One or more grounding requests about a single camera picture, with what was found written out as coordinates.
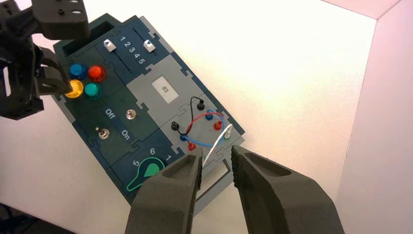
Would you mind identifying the blue grey control box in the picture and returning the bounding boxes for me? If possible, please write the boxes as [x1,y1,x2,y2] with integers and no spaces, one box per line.
[51,13,246,216]

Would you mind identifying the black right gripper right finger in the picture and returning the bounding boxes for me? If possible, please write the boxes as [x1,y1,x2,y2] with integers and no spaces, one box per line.
[231,144,346,234]

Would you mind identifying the white slider knob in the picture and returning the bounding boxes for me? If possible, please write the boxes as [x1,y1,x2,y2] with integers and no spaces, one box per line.
[142,39,156,53]
[103,39,117,53]

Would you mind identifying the yellow push button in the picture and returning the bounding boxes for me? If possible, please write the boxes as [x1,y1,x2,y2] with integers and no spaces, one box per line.
[64,79,85,99]

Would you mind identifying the red push button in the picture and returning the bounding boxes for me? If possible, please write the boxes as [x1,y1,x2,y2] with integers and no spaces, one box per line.
[87,65,108,83]

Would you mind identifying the green rotary knob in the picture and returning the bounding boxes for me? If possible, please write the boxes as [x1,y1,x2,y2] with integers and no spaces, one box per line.
[125,156,167,194]

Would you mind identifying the white display label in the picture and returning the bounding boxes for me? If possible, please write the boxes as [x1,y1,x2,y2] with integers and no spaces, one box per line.
[151,76,180,105]

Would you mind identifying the red patch cable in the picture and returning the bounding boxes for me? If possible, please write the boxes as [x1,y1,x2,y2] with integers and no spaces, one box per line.
[184,111,225,153]

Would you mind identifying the teal push button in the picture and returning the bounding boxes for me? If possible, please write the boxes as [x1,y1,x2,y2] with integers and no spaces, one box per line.
[83,82,104,100]

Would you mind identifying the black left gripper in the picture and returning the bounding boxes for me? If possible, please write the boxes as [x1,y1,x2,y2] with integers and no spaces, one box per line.
[0,0,72,121]

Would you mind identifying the white patch cable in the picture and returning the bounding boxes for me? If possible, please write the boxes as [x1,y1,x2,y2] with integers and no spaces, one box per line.
[202,123,234,166]

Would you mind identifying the blue patch cable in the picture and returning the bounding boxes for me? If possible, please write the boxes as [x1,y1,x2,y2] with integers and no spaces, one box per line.
[179,109,227,149]

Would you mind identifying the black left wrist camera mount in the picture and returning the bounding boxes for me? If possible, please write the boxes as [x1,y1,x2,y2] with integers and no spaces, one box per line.
[31,0,90,40]

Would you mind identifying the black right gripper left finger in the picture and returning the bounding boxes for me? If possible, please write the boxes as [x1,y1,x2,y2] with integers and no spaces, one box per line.
[125,148,204,234]

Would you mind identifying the black patch cable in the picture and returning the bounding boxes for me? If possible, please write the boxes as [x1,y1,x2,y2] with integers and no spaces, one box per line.
[169,95,208,137]

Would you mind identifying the blue push button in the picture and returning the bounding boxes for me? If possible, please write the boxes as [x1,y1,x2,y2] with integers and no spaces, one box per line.
[69,62,88,81]

